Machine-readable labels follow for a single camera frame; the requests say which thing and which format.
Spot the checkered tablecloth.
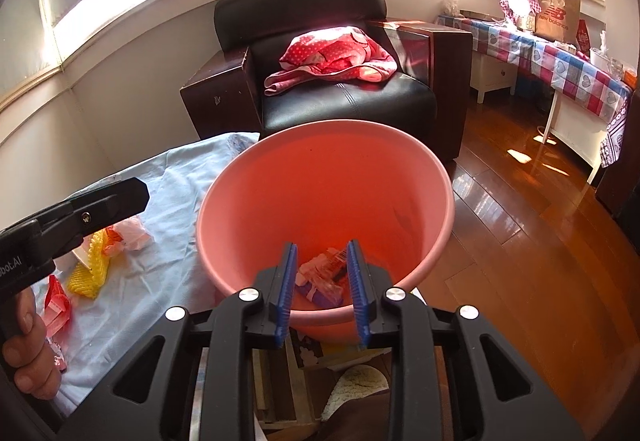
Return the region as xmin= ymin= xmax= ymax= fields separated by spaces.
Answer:
xmin=437 ymin=13 xmax=633 ymax=169

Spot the white table frame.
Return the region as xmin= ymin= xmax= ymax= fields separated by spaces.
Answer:
xmin=542 ymin=88 xmax=608 ymax=185

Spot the pale pink wrapper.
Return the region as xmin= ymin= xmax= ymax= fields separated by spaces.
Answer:
xmin=112 ymin=215 xmax=154 ymax=254

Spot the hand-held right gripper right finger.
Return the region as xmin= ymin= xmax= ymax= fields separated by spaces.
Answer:
xmin=346 ymin=239 xmax=586 ymax=441

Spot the brown paper bag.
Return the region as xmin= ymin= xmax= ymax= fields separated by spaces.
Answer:
xmin=534 ymin=0 xmax=582 ymax=44

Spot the red pink wrapper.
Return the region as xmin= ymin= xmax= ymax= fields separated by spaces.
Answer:
xmin=44 ymin=273 xmax=74 ymax=337

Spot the pink plastic bucket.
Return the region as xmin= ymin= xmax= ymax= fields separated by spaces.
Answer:
xmin=196 ymin=121 xmax=455 ymax=343

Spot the person's left hand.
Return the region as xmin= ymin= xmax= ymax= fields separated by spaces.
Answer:
xmin=2 ymin=293 xmax=64 ymax=401

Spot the light blue cloth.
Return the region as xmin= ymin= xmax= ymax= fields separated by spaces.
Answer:
xmin=30 ymin=132 xmax=261 ymax=422

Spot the orange yellow wrapper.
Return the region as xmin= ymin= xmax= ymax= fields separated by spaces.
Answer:
xmin=101 ymin=227 xmax=125 ymax=258

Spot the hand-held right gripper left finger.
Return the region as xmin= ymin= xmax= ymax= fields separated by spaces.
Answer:
xmin=59 ymin=242 xmax=300 ymax=441

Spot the white drawer cabinet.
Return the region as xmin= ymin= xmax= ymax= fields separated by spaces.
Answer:
xmin=470 ymin=52 xmax=518 ymax=104

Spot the red checkered cloth bundle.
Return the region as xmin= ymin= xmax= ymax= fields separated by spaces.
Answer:
xmin=500 ymin=0 xmax=539 ymax=28

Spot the small red bag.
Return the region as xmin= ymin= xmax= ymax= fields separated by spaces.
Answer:
xmin=575 ymin=18 xmax=594 ymax=54

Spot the crumpled pink white wrapper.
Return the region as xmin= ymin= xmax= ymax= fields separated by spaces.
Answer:
xmin=297 ymin=255 xmax=346 ymax=304

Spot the yellow foam net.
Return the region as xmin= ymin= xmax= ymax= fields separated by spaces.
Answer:
xmin=67 ymin=228 xmax=111 ymax=298

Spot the pink polka dot blanket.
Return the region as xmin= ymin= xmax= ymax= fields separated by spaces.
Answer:
xmin=263 ymin=25 xmax=398 ymax=98

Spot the purple blue packet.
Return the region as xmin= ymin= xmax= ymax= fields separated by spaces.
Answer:
xmin=299 ymin=282 xmax=346 ymax=310

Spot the small pink wrapper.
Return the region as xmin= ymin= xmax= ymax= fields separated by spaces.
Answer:
xmin=47 ymin=338 xmax=69 ymax=373

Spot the clear wrapper with barcode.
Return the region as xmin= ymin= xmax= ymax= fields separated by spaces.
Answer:
xmin=322 ymin=246 xmax=351 ymax=272

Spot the white fluffy mat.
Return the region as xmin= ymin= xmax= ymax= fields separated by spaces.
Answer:
xmin=320 ymin=363 xmax=391 ymax=422

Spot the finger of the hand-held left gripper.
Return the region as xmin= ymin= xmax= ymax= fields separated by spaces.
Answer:
xmin=10 ymin=177 xmax=150 ymax=267

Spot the black leather armchair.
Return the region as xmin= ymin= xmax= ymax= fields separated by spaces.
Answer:
xmin=180 ymin=0 xmax=473 ymax=162

